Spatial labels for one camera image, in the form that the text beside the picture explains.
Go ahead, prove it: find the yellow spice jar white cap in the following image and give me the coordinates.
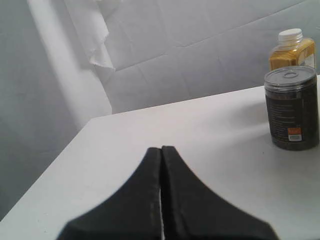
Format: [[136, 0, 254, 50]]
[[268, 28, 316, 71]]

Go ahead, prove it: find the white backdrop cloth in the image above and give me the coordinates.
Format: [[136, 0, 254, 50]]
[[0, 0, 320, 226]]

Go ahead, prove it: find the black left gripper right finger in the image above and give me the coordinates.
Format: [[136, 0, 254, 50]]
[[161, 146, 278, 240]]

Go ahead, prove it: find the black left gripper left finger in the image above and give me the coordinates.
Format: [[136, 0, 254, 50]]
[[58, 147, 162, 240]]

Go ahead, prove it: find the dark can with pull-tab lid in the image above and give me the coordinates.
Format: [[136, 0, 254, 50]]
[[264, 66, 320, 151]]

